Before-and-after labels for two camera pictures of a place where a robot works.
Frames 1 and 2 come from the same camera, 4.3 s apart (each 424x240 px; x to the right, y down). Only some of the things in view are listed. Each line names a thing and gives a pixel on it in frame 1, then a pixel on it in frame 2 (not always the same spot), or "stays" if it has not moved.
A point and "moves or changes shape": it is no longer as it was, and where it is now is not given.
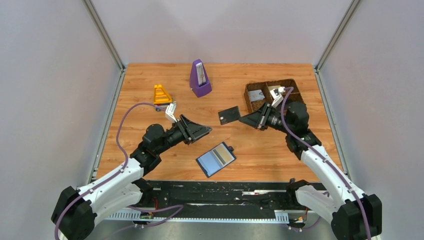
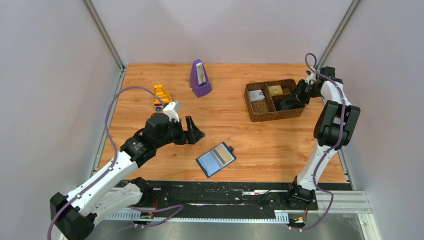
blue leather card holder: (216, 158) stays
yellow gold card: (223, 154) stays
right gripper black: (257, 119) → (298, 92)
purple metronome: (199, 81) stays
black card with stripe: (229, 115) moves or changes shape
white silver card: (256, 95) stays
